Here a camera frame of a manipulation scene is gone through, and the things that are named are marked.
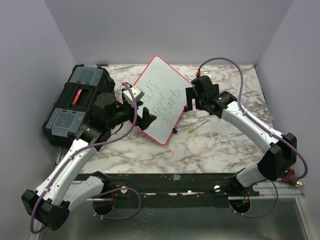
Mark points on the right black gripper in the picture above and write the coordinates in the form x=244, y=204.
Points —
x=190, y=94

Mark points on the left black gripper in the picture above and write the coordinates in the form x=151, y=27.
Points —
x=147, y=118

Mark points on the pink framed whiteboard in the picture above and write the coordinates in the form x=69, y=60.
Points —
x=164, y=91

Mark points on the green marker cap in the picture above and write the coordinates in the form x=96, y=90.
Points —
x=191, y=130

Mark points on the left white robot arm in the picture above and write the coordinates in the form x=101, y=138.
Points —
x=50, y=204

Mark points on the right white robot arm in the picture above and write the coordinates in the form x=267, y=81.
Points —
x=278, y=149

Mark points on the blue tape piece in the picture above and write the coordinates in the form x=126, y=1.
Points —
x=176, y=177

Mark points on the black toolbox with clear lids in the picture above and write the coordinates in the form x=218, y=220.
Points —
x=74, y=105

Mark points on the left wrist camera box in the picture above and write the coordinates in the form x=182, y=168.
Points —
x=136, y=94

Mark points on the wire whiteboard stand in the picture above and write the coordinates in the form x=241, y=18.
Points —
x=185, y=110

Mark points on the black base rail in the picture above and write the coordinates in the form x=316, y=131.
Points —
x=159, y=190

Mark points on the brown cable connector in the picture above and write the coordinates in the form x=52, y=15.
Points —
x=289, y=179

